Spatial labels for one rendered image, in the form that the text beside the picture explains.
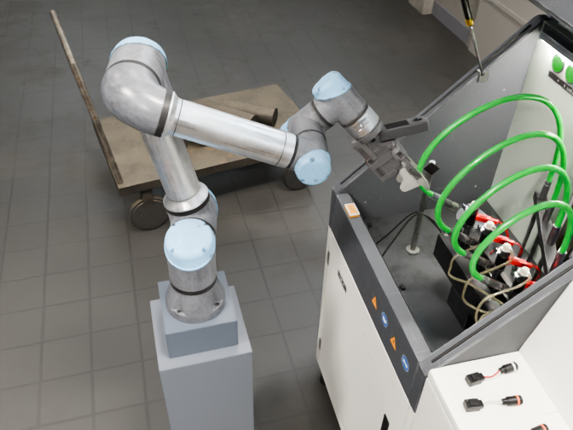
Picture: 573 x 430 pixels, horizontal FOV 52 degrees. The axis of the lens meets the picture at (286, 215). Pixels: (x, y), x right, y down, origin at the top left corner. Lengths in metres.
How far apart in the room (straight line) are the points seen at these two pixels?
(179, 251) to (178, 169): 0.19
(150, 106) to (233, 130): 0.17
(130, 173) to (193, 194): 1.54
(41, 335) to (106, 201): 0.90
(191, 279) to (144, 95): 0.47
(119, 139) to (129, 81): 2.06
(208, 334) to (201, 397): 0.23
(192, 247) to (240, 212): 1.82
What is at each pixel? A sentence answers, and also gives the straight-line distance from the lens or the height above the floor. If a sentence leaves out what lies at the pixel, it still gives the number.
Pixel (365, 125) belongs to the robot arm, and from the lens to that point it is 1.34.
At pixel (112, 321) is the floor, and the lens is 2.75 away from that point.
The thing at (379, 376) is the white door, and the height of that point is 0.67.
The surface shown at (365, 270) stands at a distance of 1.65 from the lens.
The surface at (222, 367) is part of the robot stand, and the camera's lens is 1.60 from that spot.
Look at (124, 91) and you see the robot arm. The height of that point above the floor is 1.51.
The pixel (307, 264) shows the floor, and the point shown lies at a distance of 2.91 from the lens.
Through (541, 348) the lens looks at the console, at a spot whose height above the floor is 1.04.
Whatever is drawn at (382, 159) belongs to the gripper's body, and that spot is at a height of 1.29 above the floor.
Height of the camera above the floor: 2.07
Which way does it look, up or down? 41 degrees down
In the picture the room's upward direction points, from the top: 2 degrees clockwise
